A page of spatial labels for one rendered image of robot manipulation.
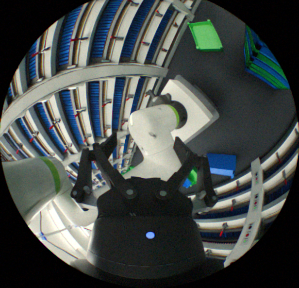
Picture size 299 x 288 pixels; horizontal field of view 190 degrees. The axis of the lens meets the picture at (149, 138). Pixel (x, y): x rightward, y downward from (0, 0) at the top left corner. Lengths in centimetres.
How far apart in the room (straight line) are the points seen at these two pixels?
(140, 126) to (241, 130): 74
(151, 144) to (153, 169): 8
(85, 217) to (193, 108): 58
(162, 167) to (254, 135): 75
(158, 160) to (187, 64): 77
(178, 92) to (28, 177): 55
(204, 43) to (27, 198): 102
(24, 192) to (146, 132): 32
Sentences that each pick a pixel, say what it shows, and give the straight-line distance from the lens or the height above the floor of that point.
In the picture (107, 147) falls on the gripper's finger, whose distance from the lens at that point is 16.
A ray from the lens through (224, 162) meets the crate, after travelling 82.
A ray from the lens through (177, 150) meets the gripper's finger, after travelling 20.
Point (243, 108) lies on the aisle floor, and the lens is 80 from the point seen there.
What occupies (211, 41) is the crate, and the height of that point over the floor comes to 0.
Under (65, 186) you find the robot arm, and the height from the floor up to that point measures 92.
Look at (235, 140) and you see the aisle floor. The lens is 86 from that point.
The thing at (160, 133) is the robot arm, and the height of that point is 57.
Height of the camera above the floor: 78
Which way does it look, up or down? 36 degrees down
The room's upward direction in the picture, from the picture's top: 119 degrees counter-clockwise
